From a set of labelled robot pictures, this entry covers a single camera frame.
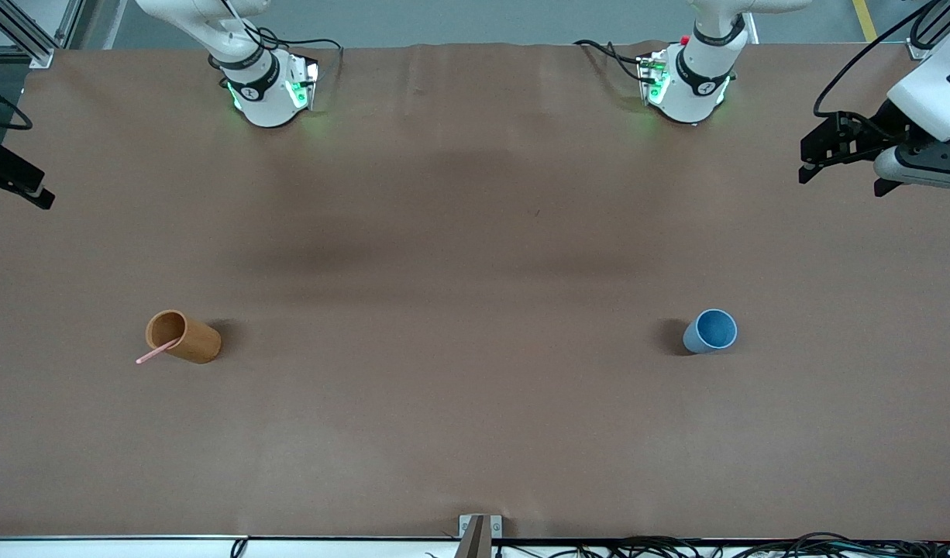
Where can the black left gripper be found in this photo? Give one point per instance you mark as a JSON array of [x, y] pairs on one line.
[[880, 124]]

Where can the blue cup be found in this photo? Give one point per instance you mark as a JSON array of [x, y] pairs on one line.
[[707, 333]]

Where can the pink chopstick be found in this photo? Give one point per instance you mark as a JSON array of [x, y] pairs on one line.
[[153, 355]]

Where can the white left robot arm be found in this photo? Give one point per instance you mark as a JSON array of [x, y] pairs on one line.
[[700, 77]]

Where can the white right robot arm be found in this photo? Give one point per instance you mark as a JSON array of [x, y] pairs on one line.
[[266, 101]]

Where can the orange cup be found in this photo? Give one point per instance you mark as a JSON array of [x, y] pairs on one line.
[[192, 341]]

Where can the brown table cloth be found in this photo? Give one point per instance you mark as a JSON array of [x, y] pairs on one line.
[[475, 426]]

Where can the aluminium corner bracket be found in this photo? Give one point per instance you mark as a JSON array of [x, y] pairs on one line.
[[919, 50]]

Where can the aluminium frame profile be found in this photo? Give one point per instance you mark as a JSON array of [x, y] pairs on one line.
[[25, 39]]

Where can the metal bracket with post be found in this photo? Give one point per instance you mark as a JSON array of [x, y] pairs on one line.
[[475, 535]]

